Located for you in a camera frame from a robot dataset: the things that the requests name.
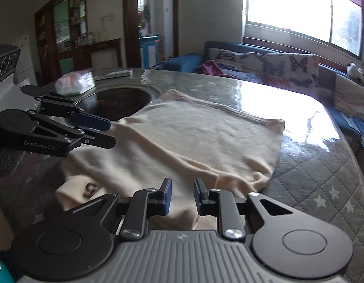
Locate long butterfly print cushion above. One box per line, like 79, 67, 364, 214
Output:
206, 47, 269, 80

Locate grey quilted star table cover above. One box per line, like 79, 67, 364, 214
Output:
0, 68, 364, 283

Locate teal object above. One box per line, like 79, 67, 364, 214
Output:
0, 256, 16, 283

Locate cream knit garment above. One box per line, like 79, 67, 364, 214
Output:
55, 88, 285, 230

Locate pink white tissue pack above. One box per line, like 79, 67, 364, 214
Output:
54, 71, 96, 96

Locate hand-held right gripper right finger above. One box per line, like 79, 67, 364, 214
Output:
194, 178, 302, 240

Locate hanging clothes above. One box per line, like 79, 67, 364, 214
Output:
141, 4, 150, 37

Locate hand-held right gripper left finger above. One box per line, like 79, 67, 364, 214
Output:
62, 178, 173, 240

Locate blue cabinet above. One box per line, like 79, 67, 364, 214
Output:
140, 35, 161, 69

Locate large butterfly print cushion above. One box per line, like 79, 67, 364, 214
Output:
265, 52, 319, 95

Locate blue corner sofa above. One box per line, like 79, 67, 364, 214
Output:
157, 41, 364, 166

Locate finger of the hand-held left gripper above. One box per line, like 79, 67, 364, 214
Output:
29, 110, 117, 149
21, 85, 112, 132

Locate dark wooden sideboard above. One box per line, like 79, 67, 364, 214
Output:
57, 38, 123, 75

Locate panda plush toy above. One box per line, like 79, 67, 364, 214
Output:
346, 62, 364, 80

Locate black round cooktop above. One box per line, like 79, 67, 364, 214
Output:
79, 85, 160, 121

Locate person's left forearm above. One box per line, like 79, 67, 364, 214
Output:
0, 144, 26, 180

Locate window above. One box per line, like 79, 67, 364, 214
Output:
242, 0, 364, 58

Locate grey cushion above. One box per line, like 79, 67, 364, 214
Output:
332, 74, 364, 124

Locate dark wooden door frame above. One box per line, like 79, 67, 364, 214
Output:
122, 0, 179, 68

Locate remote control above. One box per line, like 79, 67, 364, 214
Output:
93, 68, 134, 80

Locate white appliance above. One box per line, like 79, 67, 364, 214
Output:
12, 35, 38, 86

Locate tall wooden display cabinet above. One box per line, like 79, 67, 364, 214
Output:
35, 0, 88, 74

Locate pink cloth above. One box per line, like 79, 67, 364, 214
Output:
195, 60, 222, 77

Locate blue patterned sofa cover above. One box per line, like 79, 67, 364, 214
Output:
341, 115, 364, 142

